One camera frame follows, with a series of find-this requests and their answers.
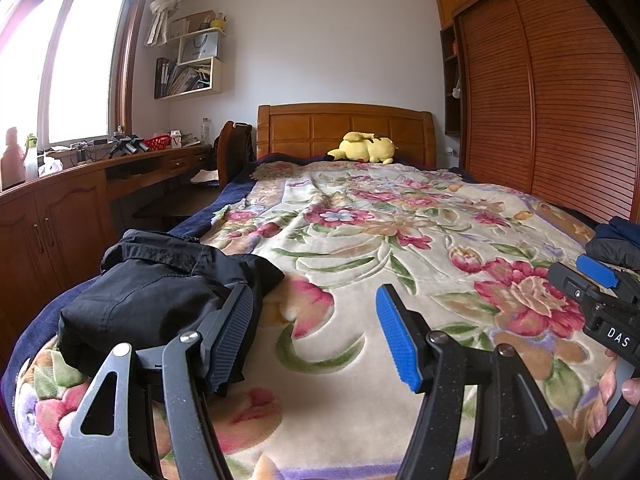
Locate yellow plush toy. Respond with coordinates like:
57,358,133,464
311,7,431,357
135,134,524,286
327,131,398,164

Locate navy folded garment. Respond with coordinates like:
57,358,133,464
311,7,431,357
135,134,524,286
595,216,640,246

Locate wooden framed window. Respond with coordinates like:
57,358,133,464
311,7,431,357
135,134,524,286
0,0,153,161

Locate dark grey padded jacket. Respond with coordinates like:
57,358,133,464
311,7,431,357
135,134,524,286
585,237,640,271

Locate tied beige curtain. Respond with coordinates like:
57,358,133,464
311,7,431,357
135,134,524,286
145,0,193,48

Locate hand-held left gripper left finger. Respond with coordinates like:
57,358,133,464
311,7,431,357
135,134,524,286
52,284,255,480

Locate row of books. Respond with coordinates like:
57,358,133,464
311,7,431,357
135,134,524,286
155,57,211,98

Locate floral blanket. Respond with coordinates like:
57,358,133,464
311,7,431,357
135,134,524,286
12,160,640,480

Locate white paper bag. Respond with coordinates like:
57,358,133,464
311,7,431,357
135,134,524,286
178,32,220,65

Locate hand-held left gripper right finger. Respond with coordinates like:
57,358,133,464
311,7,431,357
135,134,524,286
376,284,563,480

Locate wooden chair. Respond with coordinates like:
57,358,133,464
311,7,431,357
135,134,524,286
132,121,256,233

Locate black devices on desk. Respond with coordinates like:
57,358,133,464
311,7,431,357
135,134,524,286
111,132,150,157

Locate black coat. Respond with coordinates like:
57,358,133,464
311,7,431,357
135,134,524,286
57,229,286,396

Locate pink plastic bottle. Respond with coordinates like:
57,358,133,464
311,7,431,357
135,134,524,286
0,127,26,191

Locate person's right hand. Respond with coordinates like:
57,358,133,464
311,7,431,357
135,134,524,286
589,349,640,437

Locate wooden slatted wardrobe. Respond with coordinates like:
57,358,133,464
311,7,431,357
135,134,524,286
434,0,640,226

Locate white wall shelf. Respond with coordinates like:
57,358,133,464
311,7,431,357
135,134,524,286
154,10,227,100

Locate wooden desk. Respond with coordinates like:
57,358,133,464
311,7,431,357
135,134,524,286
0,144,217,361

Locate green capped bottle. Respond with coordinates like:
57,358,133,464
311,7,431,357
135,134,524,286
25,134,40,181

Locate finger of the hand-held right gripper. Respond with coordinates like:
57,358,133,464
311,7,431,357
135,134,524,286
547,261,608,333
575,254,640,306

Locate wooden bed headboard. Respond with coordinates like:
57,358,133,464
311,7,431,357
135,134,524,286
256,103,437,170

